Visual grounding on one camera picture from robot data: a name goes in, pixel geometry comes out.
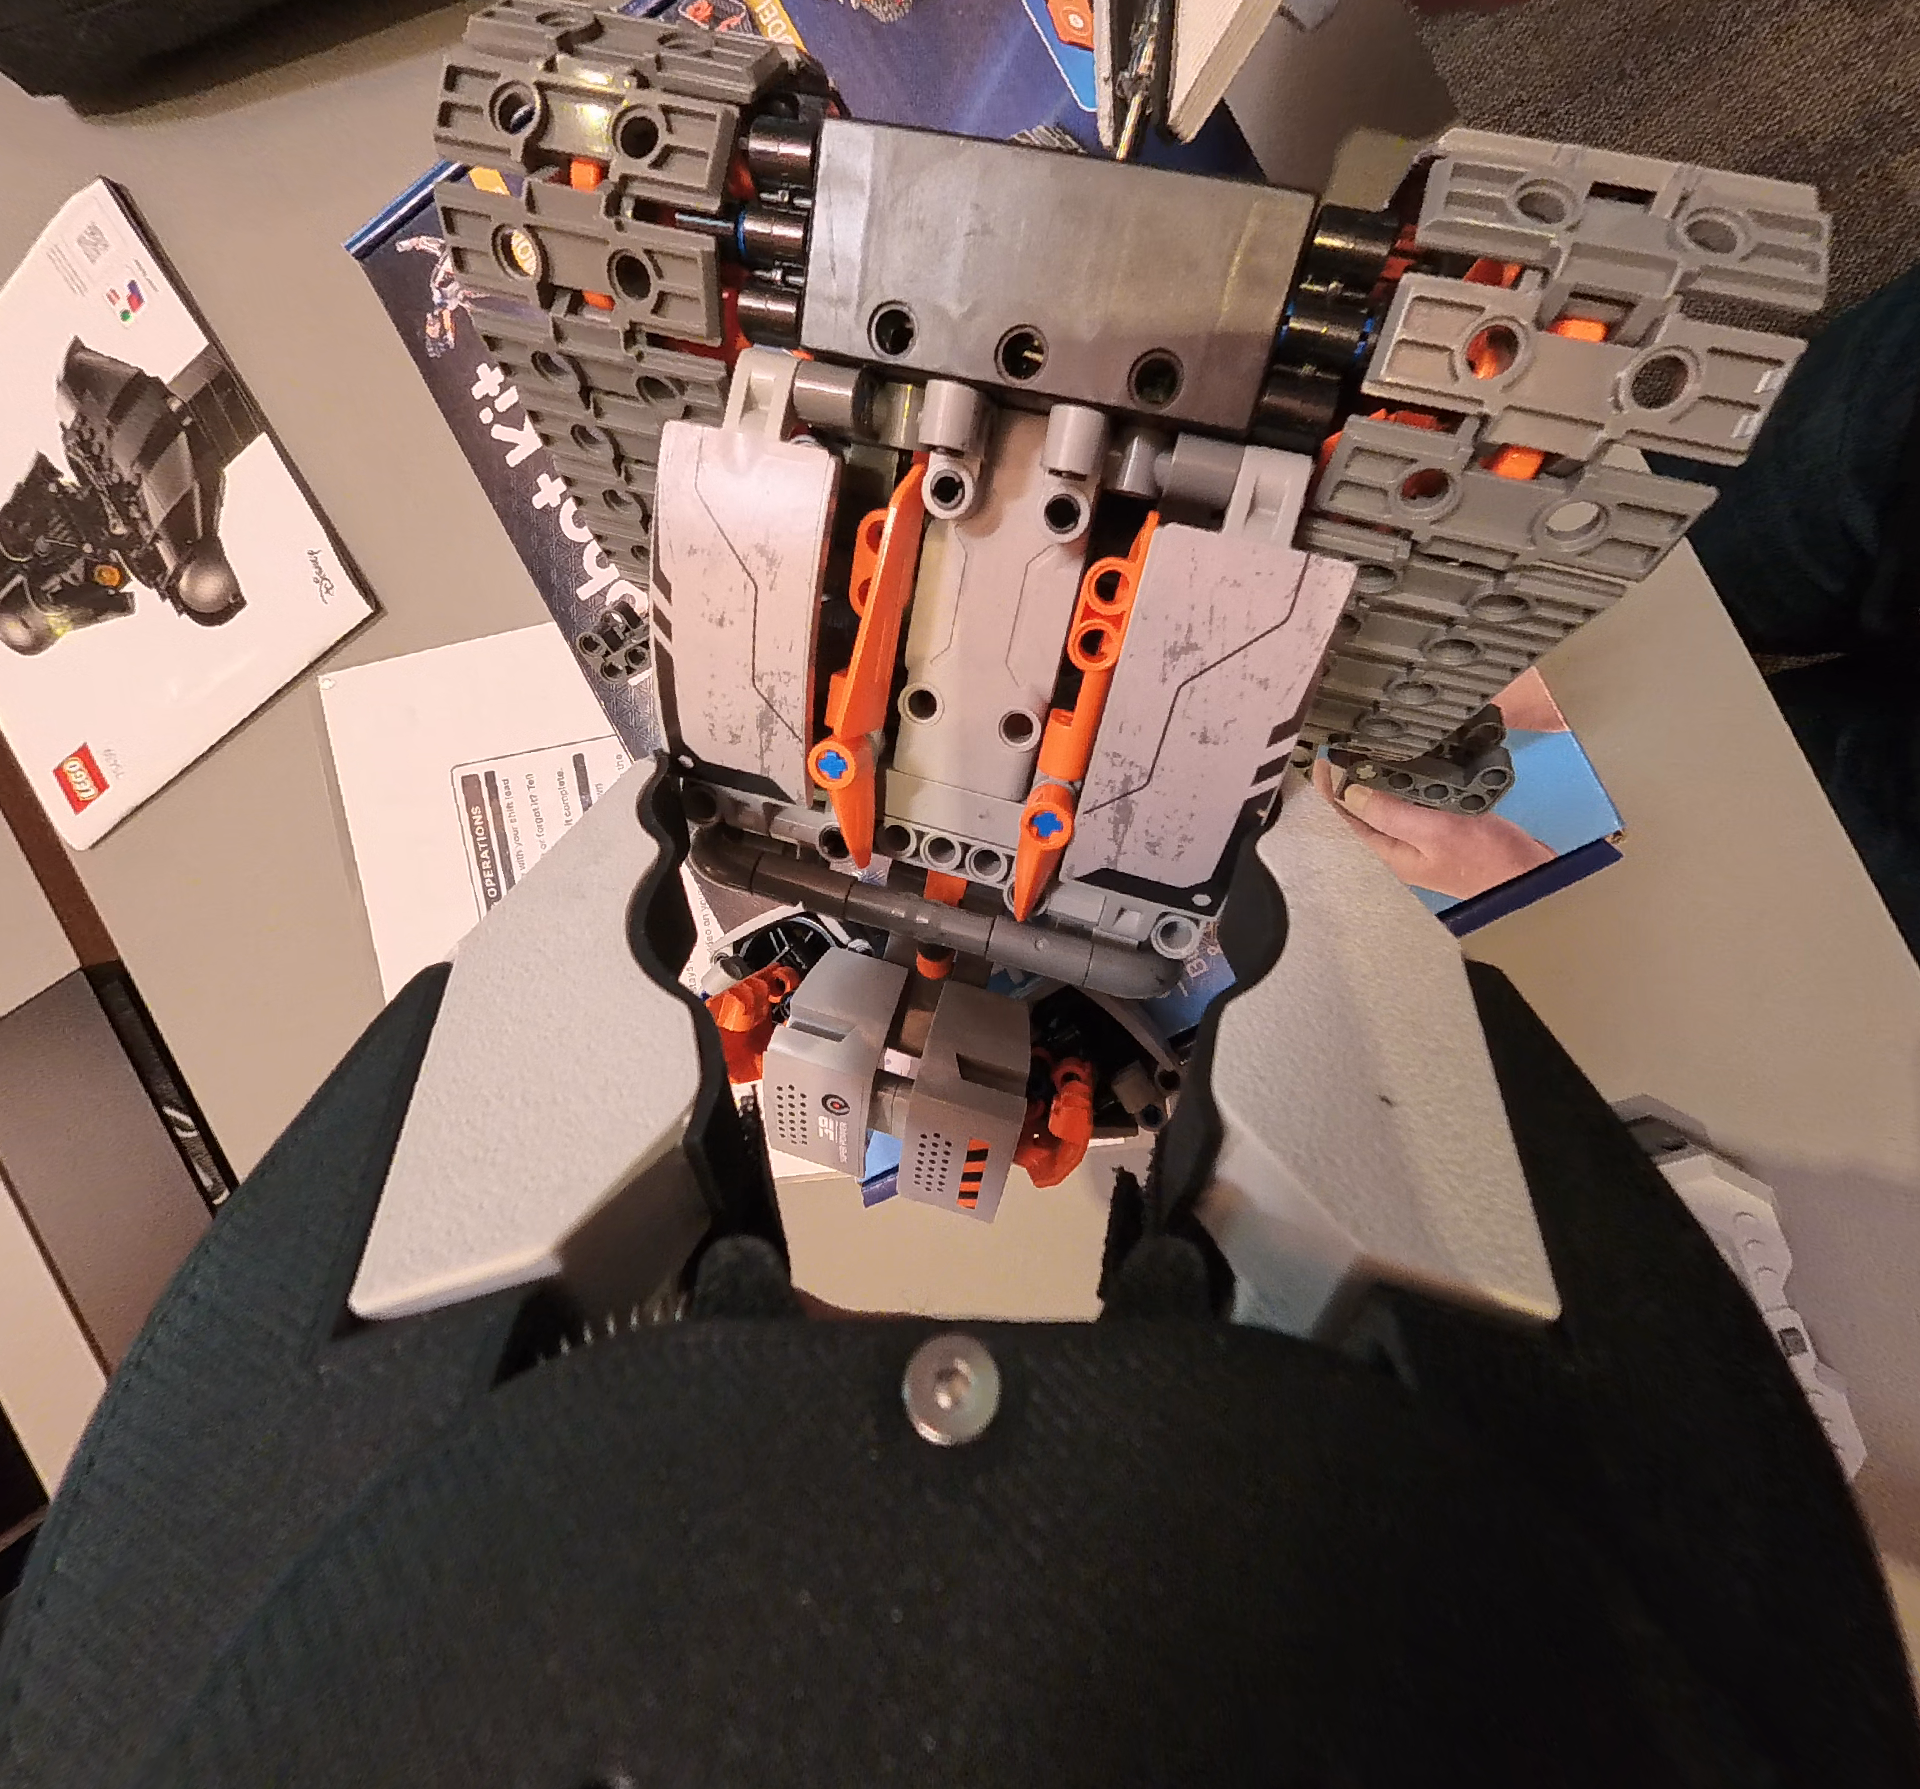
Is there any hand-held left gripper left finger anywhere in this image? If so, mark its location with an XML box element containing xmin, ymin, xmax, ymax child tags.
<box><xmin>346</xmin><ymin>765</ymin><xmax>737</xmax><ymax>1326</ymax></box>

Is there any tracked building-block toy robot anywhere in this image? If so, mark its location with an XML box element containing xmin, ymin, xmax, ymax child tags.
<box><xmin>431</xmin><ymin>0</ymin><xmax>1837</xmax><ymax>1220</ymax></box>

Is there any black-and-white instruction booklet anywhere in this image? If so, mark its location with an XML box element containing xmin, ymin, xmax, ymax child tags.
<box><xmin>0</xmin><ymin>180</ymin><xmax>377</xmax><ymax>852</ymax></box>

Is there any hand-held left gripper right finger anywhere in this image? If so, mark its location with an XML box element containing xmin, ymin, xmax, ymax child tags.
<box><xmin>1186</xmin><ymin>831</ymin><xmax>1562</xmax><ymax>1326</ymax></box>

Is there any white instruction sheet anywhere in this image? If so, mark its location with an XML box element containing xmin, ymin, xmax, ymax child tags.
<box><xmin>315</xmin><ymin>620</ymin><xmax>639</xmax><ymax>1001</ymax></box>

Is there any person's dark clothing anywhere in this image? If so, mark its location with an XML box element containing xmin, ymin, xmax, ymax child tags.
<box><xmin>1680</xmin><ymin>259</ymin><xmax>1920</xmax><ymax>922</ymax></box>

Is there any grey toy battery box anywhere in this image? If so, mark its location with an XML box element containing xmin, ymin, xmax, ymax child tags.
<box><xmin>1606</xmin><ymin>1084</ymin><xmax>1877</xmax><ymax>1430</ymax></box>

